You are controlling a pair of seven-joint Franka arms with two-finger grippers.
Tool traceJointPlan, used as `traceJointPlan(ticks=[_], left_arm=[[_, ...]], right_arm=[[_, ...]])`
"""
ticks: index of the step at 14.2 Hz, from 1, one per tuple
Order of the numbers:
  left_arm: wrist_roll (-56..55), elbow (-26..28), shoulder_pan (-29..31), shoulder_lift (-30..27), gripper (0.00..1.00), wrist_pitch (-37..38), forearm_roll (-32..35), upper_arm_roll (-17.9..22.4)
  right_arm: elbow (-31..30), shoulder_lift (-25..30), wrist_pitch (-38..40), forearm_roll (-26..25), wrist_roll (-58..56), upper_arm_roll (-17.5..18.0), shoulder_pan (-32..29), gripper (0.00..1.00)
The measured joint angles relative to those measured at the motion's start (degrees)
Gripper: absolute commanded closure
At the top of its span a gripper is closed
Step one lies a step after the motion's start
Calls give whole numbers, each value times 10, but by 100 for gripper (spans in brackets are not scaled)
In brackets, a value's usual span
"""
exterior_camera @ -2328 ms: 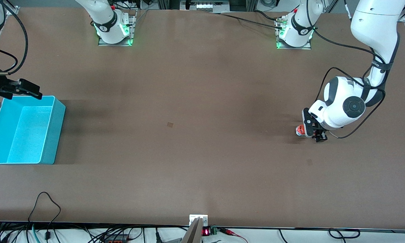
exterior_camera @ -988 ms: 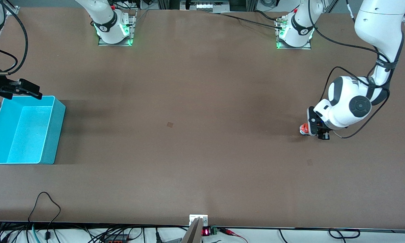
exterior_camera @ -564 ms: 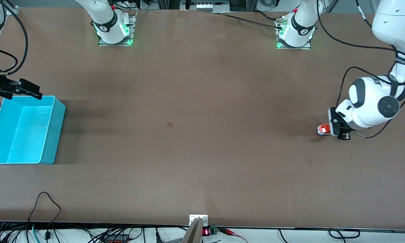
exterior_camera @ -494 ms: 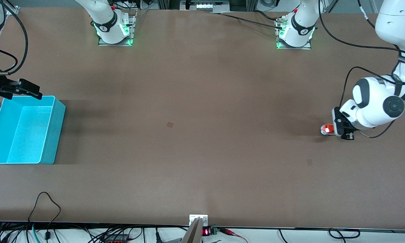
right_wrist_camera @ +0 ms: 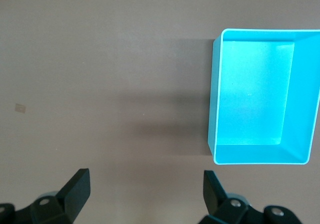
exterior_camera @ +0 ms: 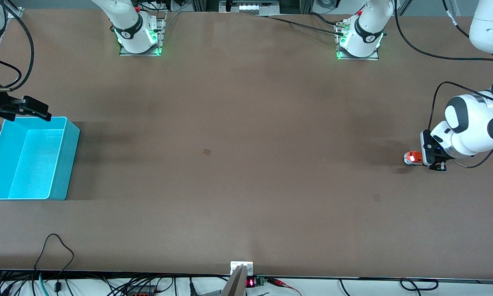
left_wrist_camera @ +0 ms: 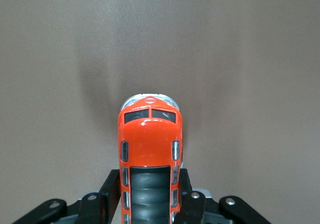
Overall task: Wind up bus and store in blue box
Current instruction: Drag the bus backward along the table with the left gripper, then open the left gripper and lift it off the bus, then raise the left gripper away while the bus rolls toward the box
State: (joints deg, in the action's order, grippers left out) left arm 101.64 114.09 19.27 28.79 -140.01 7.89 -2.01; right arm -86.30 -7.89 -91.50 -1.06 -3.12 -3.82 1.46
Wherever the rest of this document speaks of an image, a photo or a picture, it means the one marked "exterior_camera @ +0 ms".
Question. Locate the orange toy bus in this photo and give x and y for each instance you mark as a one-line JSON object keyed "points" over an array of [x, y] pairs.
{"points": [[413, 158]]}

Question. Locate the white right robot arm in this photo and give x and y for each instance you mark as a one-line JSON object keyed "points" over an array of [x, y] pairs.
{"points": [[131, 35]]}

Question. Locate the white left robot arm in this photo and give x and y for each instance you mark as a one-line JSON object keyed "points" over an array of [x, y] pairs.
{"points": [[476, 123]]}

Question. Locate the blue plastic box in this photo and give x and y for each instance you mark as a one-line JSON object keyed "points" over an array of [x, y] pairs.
{"points": [[32, 164]]}

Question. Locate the orange black power strip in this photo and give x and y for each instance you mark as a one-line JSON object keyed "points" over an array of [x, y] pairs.
{"points": [[141, 291]]}

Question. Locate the circuit board red display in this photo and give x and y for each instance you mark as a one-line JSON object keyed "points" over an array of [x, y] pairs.
{"points": [[254, 282]]}

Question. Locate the white mounting plate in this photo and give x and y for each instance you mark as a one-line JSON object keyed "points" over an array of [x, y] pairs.
{"points": [[236, 265]]}

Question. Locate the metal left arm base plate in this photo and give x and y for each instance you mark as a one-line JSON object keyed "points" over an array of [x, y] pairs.
{"points": [[373, 57]]}

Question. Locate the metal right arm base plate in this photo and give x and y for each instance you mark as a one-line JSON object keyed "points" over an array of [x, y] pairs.
{"points": [[160, 33]]}

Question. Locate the metal frame equipment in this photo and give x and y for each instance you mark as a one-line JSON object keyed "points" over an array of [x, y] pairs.
{"points": [[250, 7]]}

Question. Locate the grey metal camera bar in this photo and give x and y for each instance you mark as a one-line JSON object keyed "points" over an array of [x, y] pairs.
{"points": [[234, 285]]}

